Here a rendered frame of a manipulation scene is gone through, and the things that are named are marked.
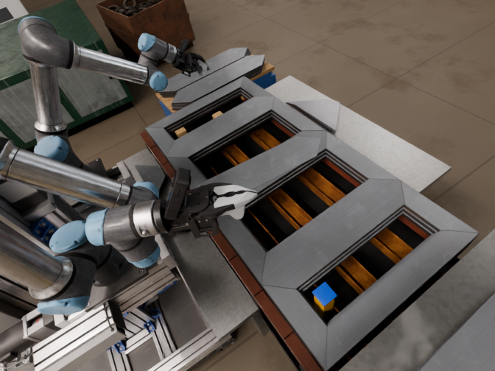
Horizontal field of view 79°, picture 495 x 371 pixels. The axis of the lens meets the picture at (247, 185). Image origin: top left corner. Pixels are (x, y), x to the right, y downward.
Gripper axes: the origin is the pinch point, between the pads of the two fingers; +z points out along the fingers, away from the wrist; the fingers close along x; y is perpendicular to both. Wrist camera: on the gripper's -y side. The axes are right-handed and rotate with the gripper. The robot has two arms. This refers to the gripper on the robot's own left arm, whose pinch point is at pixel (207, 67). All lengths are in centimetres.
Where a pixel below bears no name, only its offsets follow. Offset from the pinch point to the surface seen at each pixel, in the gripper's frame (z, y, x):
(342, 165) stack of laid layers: 43, 61, 37
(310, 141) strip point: 40, 44, 26
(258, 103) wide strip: 39.2, 7.2, -2.1
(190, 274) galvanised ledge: -6, 99, -24
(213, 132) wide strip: 16.1, 23.9, -19.1
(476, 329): 4, 123, 76
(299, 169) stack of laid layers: 30, 59, 21
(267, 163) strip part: 22, 53, 10
